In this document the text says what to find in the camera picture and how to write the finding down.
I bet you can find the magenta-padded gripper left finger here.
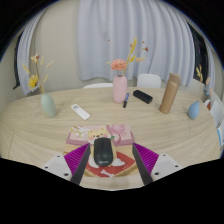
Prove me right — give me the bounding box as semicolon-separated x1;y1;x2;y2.
43;143;92;186

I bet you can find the bronze drink bottle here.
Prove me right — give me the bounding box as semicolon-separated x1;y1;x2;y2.
158;72;182;115

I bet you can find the dark window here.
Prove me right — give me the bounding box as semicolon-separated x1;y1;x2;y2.
188;23;209;84

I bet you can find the white remote control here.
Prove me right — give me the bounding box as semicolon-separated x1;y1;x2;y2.
70;103;91;121

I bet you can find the white chair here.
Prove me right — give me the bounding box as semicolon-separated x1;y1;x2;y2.
82;82;114;90
136;73;163;89
209;99;224;128
216;121;224;148

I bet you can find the black computer mouse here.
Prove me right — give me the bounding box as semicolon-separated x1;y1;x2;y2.
92;137;114;167

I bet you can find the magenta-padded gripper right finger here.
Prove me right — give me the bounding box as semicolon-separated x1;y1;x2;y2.
131;142;183;186

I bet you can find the black rectangular case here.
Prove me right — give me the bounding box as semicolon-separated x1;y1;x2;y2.
132;89;154;105

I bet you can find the blue vase with dried flowers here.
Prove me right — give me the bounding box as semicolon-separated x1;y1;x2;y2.
186;64;213;121

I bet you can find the blue marker pen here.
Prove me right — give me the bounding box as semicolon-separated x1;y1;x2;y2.
122;92;130;109

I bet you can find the green vase with yellow flowers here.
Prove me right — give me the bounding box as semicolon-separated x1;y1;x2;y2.
21;53;58;118

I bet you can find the cartoon dog print mouse pad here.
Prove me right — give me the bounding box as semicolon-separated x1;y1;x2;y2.
63;124;138;178

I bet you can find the wide white curtain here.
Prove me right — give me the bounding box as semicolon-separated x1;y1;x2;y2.
76;0;198;88

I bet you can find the narrow white curtain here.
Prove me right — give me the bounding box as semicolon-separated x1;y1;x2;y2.
16;9;48;97
204;43;216;91

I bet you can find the pink vase with flowers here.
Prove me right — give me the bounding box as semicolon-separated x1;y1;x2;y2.
106;37;150;104

